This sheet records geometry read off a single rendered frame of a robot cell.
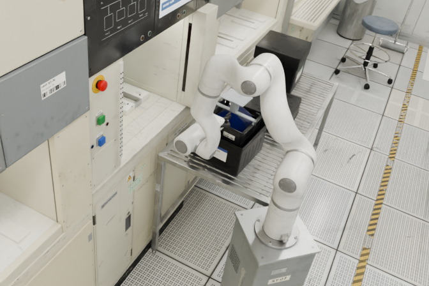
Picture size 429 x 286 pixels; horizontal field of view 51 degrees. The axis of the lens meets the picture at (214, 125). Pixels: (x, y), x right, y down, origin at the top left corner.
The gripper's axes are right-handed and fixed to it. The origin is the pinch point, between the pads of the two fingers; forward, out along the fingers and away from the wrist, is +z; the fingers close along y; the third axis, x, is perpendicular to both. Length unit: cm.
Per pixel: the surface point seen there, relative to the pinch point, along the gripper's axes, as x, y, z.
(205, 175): -29.8, 1.2, -9.9
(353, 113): -105, 24, 222
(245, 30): -17, -52, 123
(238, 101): 2.7, 2.7, 9.5
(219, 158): -23.4, 3.3, -1.5
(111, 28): 48, -22, -46
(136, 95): -15, -52, 4
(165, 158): -30.0, -20.6, -12.2
